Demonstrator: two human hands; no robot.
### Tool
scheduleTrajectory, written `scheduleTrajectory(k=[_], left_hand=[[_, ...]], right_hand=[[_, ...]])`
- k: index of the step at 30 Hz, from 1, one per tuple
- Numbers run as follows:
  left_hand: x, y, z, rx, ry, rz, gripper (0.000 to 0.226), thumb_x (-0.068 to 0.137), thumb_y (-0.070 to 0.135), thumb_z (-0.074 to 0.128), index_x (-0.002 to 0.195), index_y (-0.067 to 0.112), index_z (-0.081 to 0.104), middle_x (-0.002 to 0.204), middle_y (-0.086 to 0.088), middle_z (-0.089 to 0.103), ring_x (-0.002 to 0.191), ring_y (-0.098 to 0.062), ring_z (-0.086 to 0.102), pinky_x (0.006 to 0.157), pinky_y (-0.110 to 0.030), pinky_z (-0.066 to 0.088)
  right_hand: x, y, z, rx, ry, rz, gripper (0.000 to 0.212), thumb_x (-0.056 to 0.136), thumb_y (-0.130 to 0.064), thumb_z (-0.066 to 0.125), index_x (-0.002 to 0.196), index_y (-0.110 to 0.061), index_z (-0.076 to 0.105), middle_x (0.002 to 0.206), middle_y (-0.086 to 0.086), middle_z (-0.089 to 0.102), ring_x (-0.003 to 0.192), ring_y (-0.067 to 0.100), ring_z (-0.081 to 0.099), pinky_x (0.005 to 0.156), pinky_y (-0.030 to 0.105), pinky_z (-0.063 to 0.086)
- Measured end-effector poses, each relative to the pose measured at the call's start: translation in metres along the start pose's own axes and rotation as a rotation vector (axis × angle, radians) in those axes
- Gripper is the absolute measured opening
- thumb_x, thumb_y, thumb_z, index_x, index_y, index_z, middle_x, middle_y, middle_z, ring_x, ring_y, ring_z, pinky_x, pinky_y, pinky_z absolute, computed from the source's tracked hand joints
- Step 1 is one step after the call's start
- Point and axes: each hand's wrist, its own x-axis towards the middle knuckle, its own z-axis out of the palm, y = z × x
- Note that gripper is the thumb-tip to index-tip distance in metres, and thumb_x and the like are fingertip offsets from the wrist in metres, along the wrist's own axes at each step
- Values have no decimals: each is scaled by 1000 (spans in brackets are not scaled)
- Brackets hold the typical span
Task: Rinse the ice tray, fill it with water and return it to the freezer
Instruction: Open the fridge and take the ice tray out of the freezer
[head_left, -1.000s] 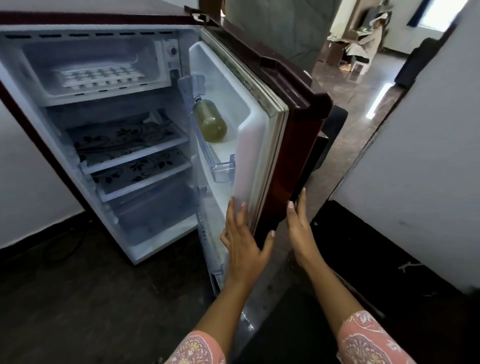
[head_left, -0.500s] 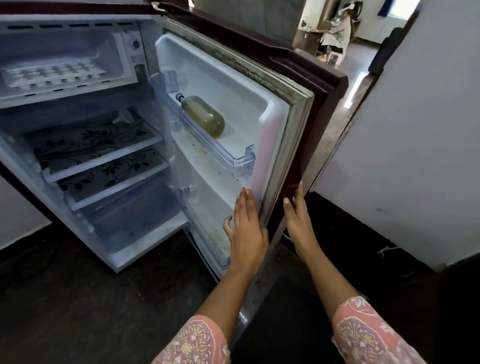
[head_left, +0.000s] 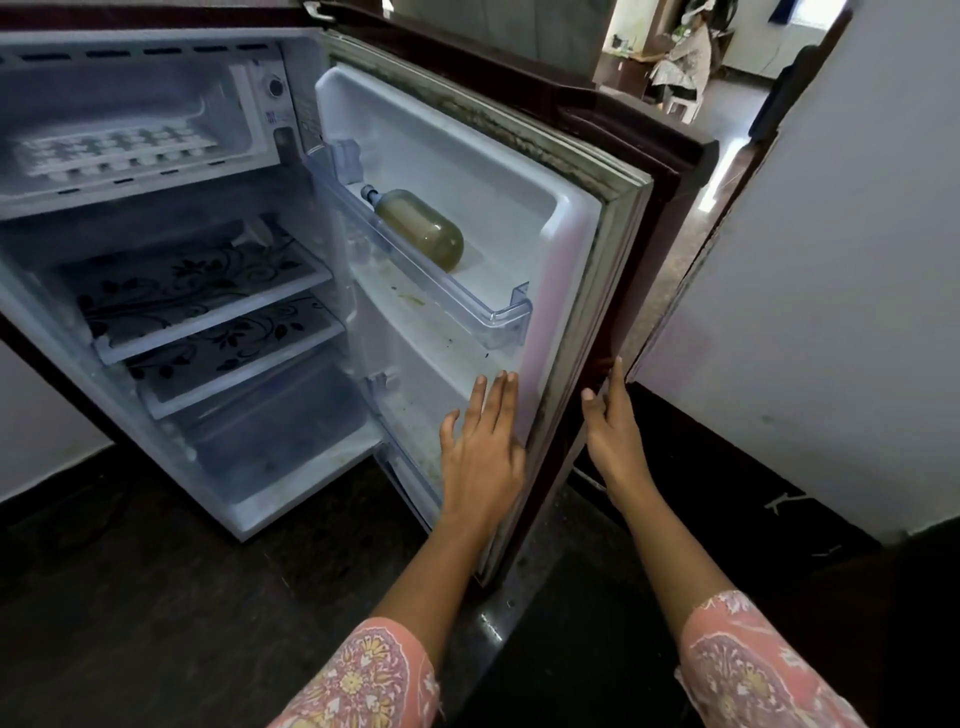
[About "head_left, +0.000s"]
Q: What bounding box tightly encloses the bottle of greenish liquid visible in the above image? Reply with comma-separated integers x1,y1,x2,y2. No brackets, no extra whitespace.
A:
359,183,466,273

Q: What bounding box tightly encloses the white plastic stool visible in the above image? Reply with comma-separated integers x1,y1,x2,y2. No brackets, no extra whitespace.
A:
663,89,703,125

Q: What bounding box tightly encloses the brown wooden table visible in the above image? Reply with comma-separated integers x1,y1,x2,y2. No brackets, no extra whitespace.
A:
596,48,669,95

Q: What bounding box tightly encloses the pink floral sleeve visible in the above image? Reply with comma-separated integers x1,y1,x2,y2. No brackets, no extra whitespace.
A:
268,616,444,728
674,590,868,728

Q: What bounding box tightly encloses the clear crisper drawer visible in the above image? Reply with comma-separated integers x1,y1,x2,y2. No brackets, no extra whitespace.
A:
168,352,376,504

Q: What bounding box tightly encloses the white ice tray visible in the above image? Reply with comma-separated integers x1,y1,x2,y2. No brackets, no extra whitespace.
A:
13,123,220,185

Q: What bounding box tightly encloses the floral glass fridge shelf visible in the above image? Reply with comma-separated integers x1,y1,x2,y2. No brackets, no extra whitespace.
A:
56,224,335,367
123,292,346,421

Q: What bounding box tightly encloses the person's right forearm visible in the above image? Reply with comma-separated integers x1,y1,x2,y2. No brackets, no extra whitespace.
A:
620,476,736,639

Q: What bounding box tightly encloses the person's right hand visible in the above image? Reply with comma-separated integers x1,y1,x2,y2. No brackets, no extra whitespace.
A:
581,356,658,508

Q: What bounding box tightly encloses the maroon Haier fridge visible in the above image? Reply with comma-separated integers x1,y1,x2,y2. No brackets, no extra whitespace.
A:
0,0,721,594

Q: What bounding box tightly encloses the person's left forearm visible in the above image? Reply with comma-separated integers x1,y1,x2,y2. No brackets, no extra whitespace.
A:
371,509,500,669

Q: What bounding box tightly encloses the person's left hand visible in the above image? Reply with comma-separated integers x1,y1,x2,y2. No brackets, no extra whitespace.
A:
438,369,528,526

